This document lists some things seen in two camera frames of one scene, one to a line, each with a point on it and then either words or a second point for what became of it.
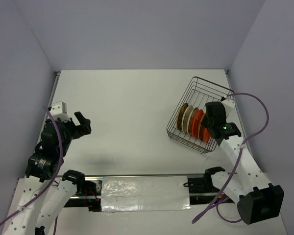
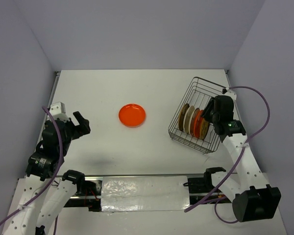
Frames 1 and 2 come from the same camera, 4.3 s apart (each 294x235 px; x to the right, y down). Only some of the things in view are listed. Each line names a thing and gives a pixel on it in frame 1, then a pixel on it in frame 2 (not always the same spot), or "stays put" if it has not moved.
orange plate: (204, 134) -> (132, 115)
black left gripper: (84, 128) stays put
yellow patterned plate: (201, 129) stays put
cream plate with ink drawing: (190, 120) stays put
